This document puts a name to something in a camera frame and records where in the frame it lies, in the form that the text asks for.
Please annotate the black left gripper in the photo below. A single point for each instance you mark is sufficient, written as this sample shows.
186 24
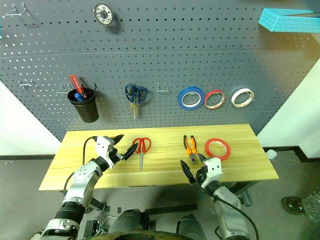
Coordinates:
117 156

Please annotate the black plastic cup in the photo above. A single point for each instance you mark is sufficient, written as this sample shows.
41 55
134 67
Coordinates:
86 110

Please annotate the grey perforated pegboard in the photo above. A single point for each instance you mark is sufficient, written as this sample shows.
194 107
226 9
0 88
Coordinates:
200 37

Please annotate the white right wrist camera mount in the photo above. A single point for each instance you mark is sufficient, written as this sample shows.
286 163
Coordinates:
212 170

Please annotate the orange and black pliers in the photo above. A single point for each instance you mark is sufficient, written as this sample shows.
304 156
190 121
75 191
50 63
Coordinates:
192 156

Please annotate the wide red tape roll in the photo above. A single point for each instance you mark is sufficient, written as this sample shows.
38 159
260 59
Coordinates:
208 147

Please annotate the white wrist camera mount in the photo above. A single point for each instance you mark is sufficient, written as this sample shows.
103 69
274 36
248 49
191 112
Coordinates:
212 170
103 150

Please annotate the silver bracket pegboard hook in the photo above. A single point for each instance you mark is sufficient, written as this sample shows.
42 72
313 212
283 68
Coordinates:
162 91

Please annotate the dark grey rounded shell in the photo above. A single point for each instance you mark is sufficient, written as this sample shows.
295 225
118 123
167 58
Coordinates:
190 227
127 220

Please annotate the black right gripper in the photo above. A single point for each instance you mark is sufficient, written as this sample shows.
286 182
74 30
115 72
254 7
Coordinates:
201 176

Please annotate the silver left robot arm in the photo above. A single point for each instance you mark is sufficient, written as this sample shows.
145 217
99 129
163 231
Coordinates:
80 185

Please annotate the white tape roll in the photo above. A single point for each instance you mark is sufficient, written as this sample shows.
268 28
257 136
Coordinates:
233 99

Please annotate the dark curved rim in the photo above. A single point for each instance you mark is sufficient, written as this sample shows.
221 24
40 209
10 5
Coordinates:
140 237

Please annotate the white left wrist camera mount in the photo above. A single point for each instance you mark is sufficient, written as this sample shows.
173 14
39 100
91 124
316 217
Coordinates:
103 150

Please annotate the blue foam block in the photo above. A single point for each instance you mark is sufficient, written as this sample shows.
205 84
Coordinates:
282 22

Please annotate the round metal disc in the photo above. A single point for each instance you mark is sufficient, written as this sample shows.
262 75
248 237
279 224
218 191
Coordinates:
103 13

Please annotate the dark speckled trouser leg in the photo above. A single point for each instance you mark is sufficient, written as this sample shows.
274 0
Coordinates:
311 201

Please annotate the blue tape roll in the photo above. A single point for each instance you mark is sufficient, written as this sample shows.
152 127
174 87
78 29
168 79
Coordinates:
180 100

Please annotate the narrow red tape roll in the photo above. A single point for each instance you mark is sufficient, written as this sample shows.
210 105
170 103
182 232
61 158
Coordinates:
206 101

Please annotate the small white round object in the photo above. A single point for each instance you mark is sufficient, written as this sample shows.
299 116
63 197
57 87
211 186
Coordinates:
271 153

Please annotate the blue marker pen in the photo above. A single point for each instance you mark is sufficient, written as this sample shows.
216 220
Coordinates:
78 97

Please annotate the dark glossy shoe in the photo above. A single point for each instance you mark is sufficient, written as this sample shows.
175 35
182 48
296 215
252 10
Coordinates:
291 205

